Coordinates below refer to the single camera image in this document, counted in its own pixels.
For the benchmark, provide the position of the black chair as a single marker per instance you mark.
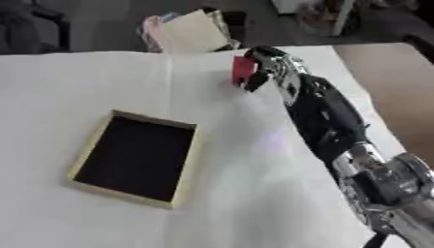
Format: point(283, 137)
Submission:
point(34, 27)

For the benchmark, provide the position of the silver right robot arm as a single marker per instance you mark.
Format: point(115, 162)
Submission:
point(390, 190)

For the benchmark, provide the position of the tan bag with papers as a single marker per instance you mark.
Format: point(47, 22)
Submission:
point(189, 32)

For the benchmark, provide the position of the tan box with black inside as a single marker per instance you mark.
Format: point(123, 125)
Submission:
point(135, 158)

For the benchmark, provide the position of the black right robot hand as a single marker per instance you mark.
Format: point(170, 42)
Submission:
point(319, 106)

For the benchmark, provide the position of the white table leg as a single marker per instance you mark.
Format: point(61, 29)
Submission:
point(342, 16)

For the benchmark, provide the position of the red block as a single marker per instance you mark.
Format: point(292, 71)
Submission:
point(243, 69)

